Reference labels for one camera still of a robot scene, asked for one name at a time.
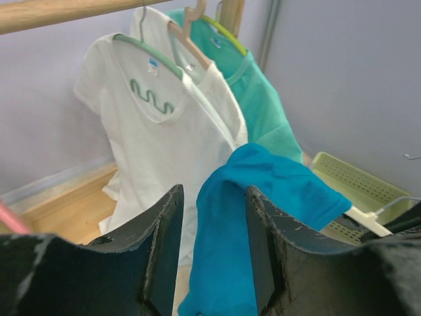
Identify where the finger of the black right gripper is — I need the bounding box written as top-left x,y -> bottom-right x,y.
361,200 -> 420,244

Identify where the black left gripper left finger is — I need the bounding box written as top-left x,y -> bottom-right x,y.
1,184 -> 184,315

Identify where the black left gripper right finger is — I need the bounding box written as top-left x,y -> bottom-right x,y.
247,187 -> 420,315

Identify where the cream hanger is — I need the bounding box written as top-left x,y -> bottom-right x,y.
335,196 -> 420,237

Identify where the blue t-shirt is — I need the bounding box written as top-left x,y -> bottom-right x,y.
178,143 -> 352,315

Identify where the pink hanger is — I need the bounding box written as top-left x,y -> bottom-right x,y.
0,201 -> 32,234

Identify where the white t-shirt on green hanger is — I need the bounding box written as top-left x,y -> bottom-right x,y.
75,34 -> 234,265

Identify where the teal t-shirt on hanger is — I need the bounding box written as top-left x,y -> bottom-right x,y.
164,8 -> 305,165

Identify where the green hanger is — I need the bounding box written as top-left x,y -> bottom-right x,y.
112,6 -> 184,80

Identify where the yellow hanger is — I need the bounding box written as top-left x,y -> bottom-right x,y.
201,0 -> 248,56

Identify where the white t-shirt on wooden hanger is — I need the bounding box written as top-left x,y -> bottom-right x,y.
164,22 -> 248,147

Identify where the wooden hanger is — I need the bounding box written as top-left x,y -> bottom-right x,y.
167,0 -> 211,70

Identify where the light green perforated basket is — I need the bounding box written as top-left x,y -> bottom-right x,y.
310,152 -> 414,245

